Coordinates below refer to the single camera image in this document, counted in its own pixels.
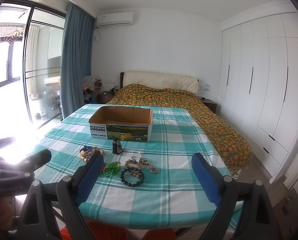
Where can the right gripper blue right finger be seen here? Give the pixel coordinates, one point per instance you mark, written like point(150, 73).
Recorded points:
point(221, 191)

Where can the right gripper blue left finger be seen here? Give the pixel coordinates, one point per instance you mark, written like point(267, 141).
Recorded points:
point(73, 190)

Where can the black wristwatch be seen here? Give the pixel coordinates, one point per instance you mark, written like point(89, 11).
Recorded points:
point(116, 146)

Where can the silver chain jewelry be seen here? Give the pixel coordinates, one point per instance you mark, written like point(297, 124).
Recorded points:
point(141, 161)

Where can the person left hand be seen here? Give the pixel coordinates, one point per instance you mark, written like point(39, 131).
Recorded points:
point(6, 214)

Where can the orange floral bedspread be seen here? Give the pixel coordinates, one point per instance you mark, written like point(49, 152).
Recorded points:
point(233, 148)

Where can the teal plaid tablecloth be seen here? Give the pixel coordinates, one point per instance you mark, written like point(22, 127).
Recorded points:
point(170, 198)

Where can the right dark nightstand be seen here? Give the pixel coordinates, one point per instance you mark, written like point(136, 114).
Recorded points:
point(210, 104)

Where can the dark nightstand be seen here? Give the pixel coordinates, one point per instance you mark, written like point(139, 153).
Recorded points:
point(210, 104)
point(104, 97)

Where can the open cardboard box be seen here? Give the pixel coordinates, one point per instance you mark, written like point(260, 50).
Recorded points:
point(125, 123)

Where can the washing machine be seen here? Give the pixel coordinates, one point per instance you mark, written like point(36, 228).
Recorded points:
point(51, 101)

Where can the left dark nightstand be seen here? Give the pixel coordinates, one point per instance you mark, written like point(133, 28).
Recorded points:
point(104, 97)

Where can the white wardrobe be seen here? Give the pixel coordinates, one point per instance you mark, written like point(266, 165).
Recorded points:
point(258, 89)

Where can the clothes pile on chair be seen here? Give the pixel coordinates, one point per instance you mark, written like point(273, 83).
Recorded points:
point(91, 88)

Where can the cream leather headboard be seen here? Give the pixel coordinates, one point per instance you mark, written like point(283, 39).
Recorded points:
point(158, 80)

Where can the black framed glass door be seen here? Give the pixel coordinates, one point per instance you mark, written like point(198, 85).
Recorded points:
point(31, 37)

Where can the blue curtain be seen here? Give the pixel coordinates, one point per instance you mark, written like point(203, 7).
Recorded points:
point(75, 57)

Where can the white air conditioner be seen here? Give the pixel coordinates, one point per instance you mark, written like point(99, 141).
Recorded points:
point(115, 19)

